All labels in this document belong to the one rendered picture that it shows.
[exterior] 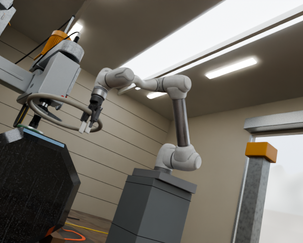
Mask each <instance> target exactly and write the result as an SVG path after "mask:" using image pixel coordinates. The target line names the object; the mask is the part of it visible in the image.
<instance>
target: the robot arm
mask: <svg viewBox="0 0 303 243"><path fill-rule="evenodd" d="M133 83H134V84H135V85H136V86H137V87H138V88H141V89H145V90H149V91H151V92H158V93H168V95H169V97H170V99H172V107H173V114H174V122H175V130H176V138H177V146H175V145H173V144H164V145H163V146H162V147H161V148H160V150H159V152H158V155H157V158H156V163H155V167H154V170H155V171H162V172H164V173H167V174H170V175H171V174H172V170H173V169H177V170H180V171H188V172H189V171H194V170H196V169H198V168H199V167H200V166H201V157H200V155H199V154H198V153H196V151H195V149H194V147H193V145H191V144H190V139H189V131H188V122H187V113H186V105H185V98H186V94H187V92H188V91H189V90H190V89H191V80H190V79H189V78H188V77H187V76H185V75H169V76H166V77H161V78H155V79H148V80H142V79H141V78H140V77H139V76H137V75H135V74H134V72H133V70H132V69H130V68H128V67H120V68H117V69H114V70H112V69H110V68H103V69H102V70H101V71H100V72H99V74H98V76H97V78H96V80H95V83H94V88H93V91H92V93H91V98H90V104H89V106H88V107H87V108H89V109H90V110H91V111H92V115H91V119H90V120H89V122H88V124H87V123H86V122H87V120H88V118H89V117H90V115H89V114H87V113H85V112H83V114H82V117H81V119H80V121H82V123H81V126H80V129H79V132H80V133H81V134H83V132H84V129H85V127H86V124H87V127H86V129H85V132H86V133H87V134H89V132H90V130H91V128H92V125H93V124H94V123H95V122H97V120H98V118H99V115H100V113H101V111H102V109H103V108H102V107H101V105H102V103H103V101H104V100H105V98H106V95H107V93H108V91H110V90H112V89H113V88H123V87H129V86H131V85H132V84H133Z"/></svg>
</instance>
